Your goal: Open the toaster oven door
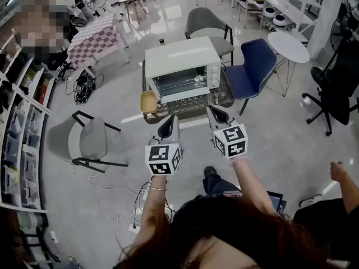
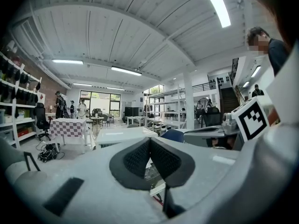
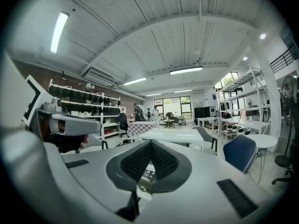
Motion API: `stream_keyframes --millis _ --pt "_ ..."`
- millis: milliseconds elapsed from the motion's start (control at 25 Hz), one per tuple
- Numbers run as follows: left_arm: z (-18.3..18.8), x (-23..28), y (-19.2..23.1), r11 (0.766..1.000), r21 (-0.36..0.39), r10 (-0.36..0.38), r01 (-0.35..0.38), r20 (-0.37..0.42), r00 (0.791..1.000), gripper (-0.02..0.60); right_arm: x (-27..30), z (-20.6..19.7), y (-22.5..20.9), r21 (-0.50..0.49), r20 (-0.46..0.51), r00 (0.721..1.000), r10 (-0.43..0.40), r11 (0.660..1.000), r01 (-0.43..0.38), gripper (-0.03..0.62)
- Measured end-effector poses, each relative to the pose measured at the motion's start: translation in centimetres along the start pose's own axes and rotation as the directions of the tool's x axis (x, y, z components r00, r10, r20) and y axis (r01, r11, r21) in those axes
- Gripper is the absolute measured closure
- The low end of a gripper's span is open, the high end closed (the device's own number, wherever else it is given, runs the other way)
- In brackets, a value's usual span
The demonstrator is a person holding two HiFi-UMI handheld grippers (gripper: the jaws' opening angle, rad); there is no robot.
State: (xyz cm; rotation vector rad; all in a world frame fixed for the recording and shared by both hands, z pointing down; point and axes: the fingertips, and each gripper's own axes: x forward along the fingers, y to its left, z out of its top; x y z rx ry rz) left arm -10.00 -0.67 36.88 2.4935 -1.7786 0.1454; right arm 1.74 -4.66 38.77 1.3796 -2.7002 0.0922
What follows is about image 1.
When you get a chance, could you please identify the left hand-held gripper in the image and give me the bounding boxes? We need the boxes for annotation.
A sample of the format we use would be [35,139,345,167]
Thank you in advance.
[145,115,184,177]

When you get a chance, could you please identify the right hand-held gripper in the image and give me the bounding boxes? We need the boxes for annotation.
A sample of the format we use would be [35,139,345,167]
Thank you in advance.
[206,106,249,160]

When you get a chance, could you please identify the glass oven door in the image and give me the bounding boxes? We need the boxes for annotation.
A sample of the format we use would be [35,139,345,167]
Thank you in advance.
[159,94,214,130]

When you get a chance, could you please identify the white oven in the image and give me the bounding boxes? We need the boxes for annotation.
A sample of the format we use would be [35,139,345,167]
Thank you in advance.
[144,36,222,104]

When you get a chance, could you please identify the person's left forearm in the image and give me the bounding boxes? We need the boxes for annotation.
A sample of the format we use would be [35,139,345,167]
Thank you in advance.
[130,174,169,249]

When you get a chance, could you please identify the person's right forearm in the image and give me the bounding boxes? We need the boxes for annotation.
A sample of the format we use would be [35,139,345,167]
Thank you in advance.
[232,158,278,215]

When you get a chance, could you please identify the wicker table with glass top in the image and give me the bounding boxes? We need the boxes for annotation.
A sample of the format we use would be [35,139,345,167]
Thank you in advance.
[141,59,235,120]

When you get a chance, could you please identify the yellow plastic tray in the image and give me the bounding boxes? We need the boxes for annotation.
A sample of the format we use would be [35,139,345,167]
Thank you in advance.
[140,90,158,114]

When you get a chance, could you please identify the blue chair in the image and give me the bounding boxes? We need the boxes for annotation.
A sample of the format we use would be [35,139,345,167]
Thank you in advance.
[224,38,277,117]

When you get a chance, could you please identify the person's legs in dark jeans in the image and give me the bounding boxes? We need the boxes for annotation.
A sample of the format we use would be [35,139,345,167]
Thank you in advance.
[173,175,243,221]

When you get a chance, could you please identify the grey upholstered chair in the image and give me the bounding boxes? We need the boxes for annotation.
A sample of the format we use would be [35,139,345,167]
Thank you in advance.
[185,7,235,67]
[46,110,129,174]

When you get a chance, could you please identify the black tablet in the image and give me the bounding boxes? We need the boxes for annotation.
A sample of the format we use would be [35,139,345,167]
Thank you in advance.
[266,191,287,214]

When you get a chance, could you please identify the white round side table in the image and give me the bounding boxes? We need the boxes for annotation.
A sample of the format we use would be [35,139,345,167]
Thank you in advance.
[267,31,311,98]

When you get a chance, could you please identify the wooden chair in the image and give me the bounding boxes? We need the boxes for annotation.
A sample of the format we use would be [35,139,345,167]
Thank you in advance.
[238,0,266,29]

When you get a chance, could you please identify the white round pod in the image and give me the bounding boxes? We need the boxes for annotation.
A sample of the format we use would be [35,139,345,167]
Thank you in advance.
[272,14,294,27]
[262,6,278,19]

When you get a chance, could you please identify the black office chair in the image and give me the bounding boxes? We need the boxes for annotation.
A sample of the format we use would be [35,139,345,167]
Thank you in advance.
[301,46,359,137]
[33,46,76,81]

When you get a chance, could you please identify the pink checkered table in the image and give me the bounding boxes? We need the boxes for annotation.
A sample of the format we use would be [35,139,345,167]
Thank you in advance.
[67,12,131,78]

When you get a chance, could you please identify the white shelf unit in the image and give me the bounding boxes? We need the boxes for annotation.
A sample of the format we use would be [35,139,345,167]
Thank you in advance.
[0,32,56,214]

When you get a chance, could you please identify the black standing fan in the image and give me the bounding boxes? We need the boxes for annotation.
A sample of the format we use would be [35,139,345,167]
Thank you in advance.
[329,18,359,55]

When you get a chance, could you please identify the grey roll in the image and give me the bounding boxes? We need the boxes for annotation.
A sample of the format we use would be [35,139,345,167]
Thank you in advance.
[16,211,48,229]

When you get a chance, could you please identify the pile of black cables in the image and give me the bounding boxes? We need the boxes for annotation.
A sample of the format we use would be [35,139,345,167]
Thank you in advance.
[65,70,105,105]

